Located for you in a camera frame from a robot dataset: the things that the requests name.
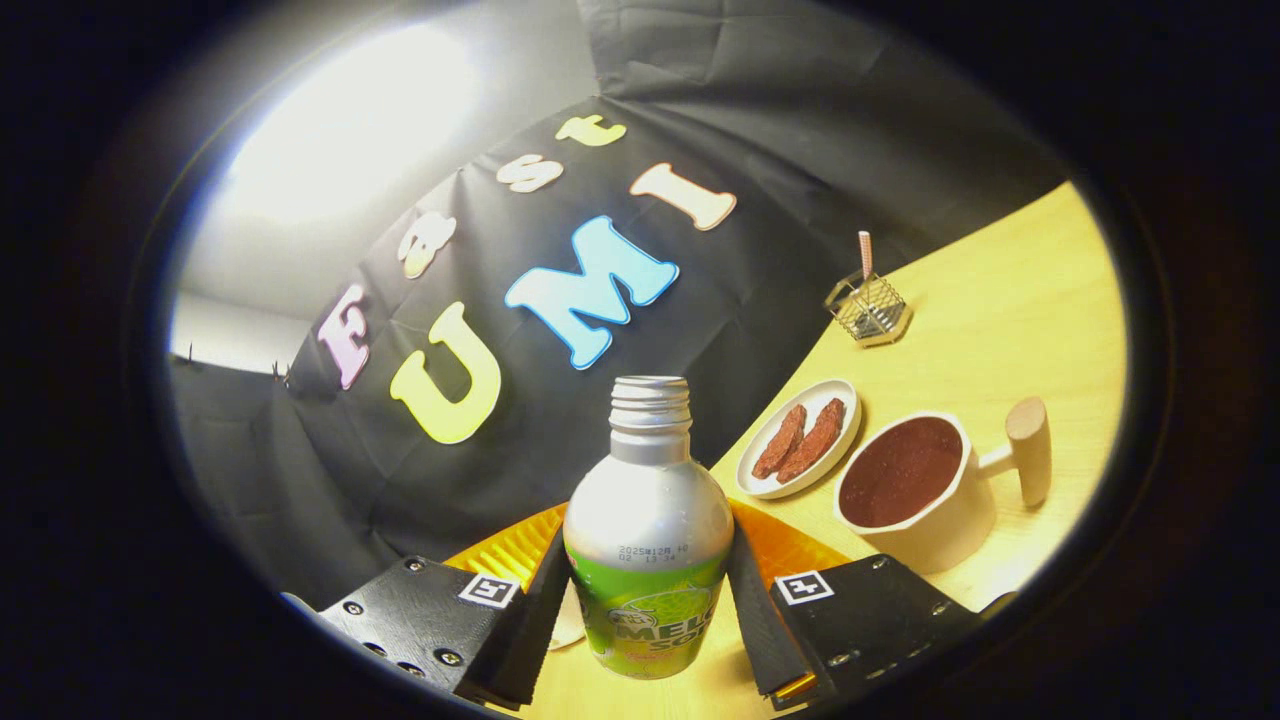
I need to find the brown meat piece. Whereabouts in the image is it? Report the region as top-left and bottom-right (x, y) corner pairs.
(751, 403), (808, 480)
(776, 397), (847, 485)

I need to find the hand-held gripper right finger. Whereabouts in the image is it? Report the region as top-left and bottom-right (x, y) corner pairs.
(728, 498), (1019, 713)

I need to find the white cup with wooden handle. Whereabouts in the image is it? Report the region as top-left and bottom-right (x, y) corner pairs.
(833, 396), (1053, 576)

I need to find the wire mesh basket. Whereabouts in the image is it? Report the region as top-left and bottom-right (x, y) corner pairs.
(823, 270), (913, 348)

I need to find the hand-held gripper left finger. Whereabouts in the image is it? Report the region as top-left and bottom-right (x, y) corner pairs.
(285, 500), (573, 711)

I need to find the black backdrop cloth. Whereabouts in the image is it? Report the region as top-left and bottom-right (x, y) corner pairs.
(165, 0), (1071, 611)

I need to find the green label juice bottle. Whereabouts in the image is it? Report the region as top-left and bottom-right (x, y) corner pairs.
(562, 375), (736, 682)

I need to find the wooden table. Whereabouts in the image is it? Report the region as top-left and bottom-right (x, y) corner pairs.
(480, 180), (1129, 720)

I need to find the white oval plate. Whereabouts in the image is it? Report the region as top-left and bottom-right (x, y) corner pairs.
(735, 378), (863, 500)

